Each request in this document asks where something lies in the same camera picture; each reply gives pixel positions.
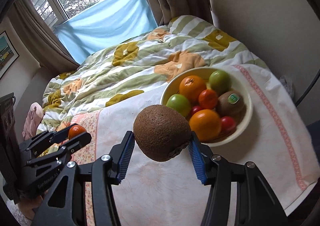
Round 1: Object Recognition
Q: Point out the small mandarin orange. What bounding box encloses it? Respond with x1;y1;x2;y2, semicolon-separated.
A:
68;124;87;140

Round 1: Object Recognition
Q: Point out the red cherry tomato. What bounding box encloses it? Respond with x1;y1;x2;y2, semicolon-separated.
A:
221;116;236;133
187;105;203;119

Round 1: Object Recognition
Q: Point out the large orange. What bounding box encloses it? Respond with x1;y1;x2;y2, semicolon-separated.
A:
189;109;221;143
179;76;207;104

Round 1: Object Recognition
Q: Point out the plain brown kiwi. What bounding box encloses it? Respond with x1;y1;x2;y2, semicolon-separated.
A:
133;105;192;162

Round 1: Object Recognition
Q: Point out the kiwi with green sticker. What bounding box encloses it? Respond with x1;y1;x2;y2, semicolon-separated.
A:
215;90;245;117

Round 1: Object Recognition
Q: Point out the green apple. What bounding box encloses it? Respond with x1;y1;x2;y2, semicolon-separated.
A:
209;70;232;95
166;94;192;117

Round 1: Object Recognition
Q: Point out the pink pillow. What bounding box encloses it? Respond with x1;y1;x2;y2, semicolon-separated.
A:
22;102;44;140

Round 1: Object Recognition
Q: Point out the grey bed headboard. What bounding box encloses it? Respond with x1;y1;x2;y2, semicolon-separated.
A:
13;66;61;131

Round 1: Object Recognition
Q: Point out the white pink-bordered cloth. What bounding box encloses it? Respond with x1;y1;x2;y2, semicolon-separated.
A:
56;64;320;226

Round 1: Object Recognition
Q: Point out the left beige curtain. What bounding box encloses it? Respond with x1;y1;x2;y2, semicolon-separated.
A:
8;0;79;75

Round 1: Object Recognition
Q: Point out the framed building picture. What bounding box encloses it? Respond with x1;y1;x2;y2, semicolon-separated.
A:
0;31;20;78

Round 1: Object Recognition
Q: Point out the green striped floral duvet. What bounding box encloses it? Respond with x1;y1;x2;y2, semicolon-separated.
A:
37;15;266;133

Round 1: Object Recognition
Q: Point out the light blue hanging cloth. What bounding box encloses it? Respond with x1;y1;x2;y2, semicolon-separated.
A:
54;0;157;64

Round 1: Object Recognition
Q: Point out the white crumpled tissue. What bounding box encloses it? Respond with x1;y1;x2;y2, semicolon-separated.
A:
279;76;295;100

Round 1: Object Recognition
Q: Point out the green apple in bowl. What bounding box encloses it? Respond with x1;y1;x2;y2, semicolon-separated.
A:
209;70;232;95

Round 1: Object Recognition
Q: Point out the large orange in bowl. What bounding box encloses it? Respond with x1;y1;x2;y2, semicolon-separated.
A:
179;76;207;104

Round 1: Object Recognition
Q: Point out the black curved cable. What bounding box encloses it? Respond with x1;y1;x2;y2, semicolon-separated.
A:
294;68;320;108

